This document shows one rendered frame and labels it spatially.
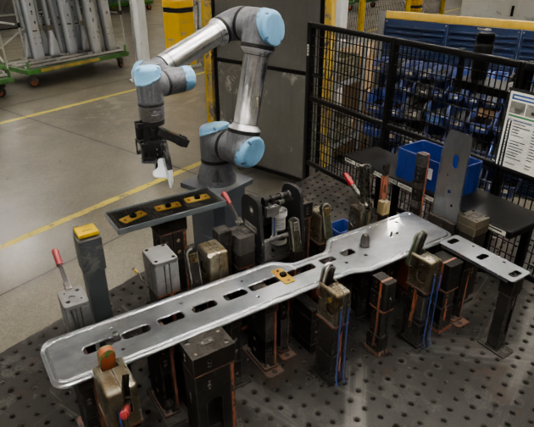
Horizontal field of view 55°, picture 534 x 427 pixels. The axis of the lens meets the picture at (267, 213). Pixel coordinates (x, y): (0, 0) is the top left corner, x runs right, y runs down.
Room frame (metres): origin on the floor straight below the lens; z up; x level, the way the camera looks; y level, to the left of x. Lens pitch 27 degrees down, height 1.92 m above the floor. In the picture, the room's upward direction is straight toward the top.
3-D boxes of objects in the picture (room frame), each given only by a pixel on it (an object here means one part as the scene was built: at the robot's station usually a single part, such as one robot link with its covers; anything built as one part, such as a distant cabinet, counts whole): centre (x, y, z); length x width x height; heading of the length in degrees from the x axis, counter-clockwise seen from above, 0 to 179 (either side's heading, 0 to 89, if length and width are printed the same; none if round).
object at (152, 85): (1.50, 0.34, 1.56); 0.09 x 0.08 x 0.11; 138
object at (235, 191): (1.85, 0.20, 0.90); 0.21 x 0.21 x 0.40; 52
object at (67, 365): (1.32, -0.04, 1.00); 1.38 x 0.22 x 0.02; 123
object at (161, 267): (1.30, 0.32, 0.90); 0.13 x 0.10 x 0.41; 33
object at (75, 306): (1.16, 0.54, 0.88); 0.11 x 0.10 x 0.36; 33
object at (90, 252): (1.36, 0.54, 0.92); 0.08 x 0.08 x 0.44; 33
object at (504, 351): (1.36, -0.78, 0.84); 0.11 x 0.06 x 0.29; 33
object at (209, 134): (1.85, 0.19, 1.27); 0.13 x 0.12 x 0.14; 48
